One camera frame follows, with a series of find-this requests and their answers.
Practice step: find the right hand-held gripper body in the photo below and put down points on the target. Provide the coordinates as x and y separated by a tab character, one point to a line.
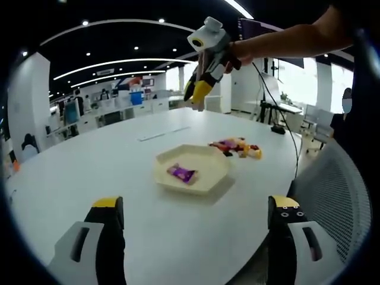
213	38

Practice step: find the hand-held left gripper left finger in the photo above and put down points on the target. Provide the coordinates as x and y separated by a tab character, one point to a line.
107	243

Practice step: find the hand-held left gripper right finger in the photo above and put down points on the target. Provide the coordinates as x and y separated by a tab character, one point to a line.
282	246

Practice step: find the pile of food snack packets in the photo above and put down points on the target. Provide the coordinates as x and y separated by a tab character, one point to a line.
237	147

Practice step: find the cream hexagonal container tray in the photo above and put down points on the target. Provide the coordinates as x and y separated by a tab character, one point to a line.
207	158

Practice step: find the purple food snack packet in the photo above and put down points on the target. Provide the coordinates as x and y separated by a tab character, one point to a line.
182	173

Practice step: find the dark monitor screen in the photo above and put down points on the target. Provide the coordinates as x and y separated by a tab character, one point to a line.
258	26

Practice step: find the blue storage bin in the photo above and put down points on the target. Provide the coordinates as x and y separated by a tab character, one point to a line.
136	97

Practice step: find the black tripod stand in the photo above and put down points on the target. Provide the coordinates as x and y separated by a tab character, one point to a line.
264	110

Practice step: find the white mesh office chair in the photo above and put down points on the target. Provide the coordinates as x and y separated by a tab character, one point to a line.
332	193

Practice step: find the small black device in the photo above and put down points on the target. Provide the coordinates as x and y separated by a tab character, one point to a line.
277	129

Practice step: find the small orange object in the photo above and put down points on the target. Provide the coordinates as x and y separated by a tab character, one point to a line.
16	166

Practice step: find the teal panel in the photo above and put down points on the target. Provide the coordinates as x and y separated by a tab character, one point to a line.
71	112

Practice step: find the black office chair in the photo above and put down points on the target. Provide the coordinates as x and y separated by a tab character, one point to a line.
29	145

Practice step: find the white square pillar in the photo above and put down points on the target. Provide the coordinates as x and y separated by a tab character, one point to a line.
29	95

